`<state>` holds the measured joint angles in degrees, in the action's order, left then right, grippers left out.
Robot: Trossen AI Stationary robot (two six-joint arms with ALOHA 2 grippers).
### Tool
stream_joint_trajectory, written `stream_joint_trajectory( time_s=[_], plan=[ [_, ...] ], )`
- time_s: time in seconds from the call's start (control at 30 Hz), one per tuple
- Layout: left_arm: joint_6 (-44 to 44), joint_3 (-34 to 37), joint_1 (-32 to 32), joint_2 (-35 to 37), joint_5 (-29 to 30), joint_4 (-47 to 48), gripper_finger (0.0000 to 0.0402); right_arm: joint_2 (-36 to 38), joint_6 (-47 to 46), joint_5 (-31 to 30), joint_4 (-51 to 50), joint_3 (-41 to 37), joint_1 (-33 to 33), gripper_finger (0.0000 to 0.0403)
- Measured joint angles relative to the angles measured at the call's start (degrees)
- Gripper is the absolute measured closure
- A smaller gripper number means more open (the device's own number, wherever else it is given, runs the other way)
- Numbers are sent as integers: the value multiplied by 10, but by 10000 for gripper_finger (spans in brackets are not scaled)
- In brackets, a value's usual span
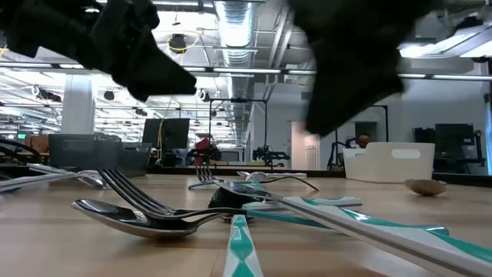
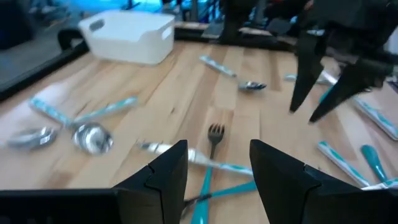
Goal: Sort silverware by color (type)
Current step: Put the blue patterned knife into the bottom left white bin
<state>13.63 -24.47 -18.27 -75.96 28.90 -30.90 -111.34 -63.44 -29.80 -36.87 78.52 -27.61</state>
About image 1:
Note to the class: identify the black ceiling device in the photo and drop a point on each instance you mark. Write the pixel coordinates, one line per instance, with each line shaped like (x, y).
(178, 43)

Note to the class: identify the person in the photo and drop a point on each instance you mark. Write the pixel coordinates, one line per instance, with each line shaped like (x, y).
(363, 140)

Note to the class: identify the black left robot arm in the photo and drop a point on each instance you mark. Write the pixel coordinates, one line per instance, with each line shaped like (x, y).
(30, 23)

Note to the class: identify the silver ventilation duct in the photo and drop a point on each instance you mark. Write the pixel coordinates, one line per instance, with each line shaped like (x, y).
(236, 31)

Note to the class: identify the dark grey plastic bin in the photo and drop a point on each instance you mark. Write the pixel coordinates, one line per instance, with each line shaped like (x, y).
(84, 154)

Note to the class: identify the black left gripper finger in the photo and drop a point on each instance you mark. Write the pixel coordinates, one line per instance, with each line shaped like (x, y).
(161, 73)
(140, 95)

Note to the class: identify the black monitor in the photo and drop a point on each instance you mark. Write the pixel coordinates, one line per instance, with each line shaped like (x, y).
(453, 138)
(173, 132)

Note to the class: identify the red object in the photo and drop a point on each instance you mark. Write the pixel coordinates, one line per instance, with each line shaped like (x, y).
(203, 144)

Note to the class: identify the black background robot arm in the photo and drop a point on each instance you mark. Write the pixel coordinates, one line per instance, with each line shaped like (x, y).
(207, 154)
(334, 154)
(269, 155)

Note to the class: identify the white pillar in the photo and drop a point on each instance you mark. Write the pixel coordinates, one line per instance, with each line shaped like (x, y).
(77, 111)

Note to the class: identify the brown box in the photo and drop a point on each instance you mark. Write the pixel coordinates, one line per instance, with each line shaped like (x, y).
(37, 144)

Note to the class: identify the black background rig frame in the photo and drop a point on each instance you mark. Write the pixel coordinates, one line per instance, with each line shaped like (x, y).
(238, 100)

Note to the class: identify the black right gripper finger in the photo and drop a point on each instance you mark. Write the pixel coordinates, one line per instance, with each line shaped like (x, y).
(353, 84)

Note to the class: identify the bright ceiling light panel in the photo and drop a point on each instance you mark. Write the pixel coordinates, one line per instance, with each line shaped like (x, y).
(442, 48)

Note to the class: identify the white door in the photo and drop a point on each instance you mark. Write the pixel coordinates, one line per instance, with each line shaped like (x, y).
(303, 154)

